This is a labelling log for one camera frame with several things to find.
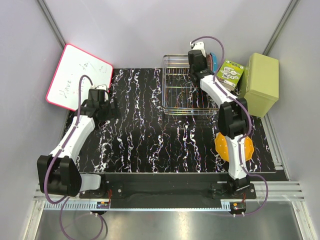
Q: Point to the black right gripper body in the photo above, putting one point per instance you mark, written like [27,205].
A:
[205,62]

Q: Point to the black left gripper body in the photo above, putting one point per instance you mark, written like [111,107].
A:
[113,107]

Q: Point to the pink polka dot plate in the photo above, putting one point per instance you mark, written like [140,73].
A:
[210,63]

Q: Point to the blue polka dot plate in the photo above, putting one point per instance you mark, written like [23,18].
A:
[214,62]

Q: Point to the orange polka dot plate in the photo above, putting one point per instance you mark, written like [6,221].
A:
[222,149]

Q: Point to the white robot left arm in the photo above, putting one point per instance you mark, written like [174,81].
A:
[57,171]

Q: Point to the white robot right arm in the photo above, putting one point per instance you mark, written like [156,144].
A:
[234,121]

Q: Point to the green printed cardboard box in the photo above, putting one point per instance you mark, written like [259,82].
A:
[229,74]

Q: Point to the pink framed whiteboard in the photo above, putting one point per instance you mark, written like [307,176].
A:
[77,72]

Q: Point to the pale green bin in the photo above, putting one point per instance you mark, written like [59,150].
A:
[261,84]

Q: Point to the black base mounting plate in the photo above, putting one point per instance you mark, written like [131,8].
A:
[169,190]

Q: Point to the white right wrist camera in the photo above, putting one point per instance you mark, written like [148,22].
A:
[199,46]

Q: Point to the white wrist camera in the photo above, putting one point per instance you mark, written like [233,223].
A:
[199,46]
[99,88]

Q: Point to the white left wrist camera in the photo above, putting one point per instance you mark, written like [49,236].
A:
[99,88]

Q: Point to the metal wire dish rack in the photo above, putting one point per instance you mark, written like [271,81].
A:
[180,96]

